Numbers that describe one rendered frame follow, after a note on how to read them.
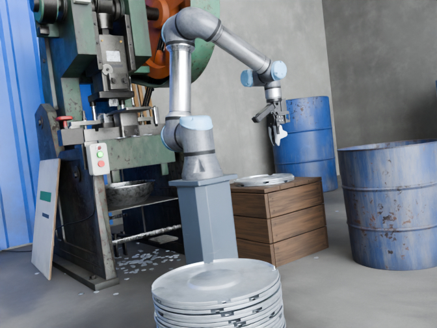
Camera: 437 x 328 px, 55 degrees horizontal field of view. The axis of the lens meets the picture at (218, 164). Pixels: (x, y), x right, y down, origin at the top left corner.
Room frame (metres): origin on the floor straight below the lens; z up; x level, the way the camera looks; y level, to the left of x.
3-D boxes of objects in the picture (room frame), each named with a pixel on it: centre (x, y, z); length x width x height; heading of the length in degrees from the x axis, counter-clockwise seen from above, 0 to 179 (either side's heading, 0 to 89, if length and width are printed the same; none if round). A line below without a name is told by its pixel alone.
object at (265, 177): (2.06, -0.21, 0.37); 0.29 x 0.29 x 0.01
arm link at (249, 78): (1.86, -0.21, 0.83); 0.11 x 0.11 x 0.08; 32
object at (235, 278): (0.95, 0.04, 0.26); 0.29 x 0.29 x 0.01
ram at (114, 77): (2.19, 0.49, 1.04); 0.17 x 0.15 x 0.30; 37
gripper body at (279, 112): (1.93, -0.29, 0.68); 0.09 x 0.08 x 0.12; 111
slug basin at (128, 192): (2.22, 0.52, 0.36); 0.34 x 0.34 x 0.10
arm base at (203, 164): (1.55, 0.06, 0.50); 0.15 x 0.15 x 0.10
